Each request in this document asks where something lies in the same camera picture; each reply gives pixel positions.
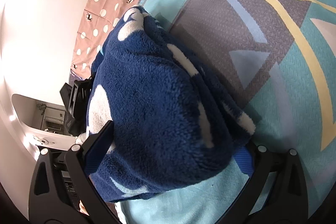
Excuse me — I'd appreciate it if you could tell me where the navy fleece star pajama top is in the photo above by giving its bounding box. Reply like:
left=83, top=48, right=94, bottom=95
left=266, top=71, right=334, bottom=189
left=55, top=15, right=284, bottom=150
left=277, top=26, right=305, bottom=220
left=87, top=6, right=255, bottom=202

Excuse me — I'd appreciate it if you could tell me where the person's left hand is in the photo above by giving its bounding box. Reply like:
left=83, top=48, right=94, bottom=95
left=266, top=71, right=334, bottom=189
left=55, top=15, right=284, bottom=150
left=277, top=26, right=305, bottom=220
left=79, top=201, right=89, bottom=215

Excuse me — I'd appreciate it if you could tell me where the teal grey patterned bedspread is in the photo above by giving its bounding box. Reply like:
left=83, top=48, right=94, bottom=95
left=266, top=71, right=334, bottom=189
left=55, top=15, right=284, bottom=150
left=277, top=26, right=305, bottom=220
left=115, top=0, right=336, bottom=224

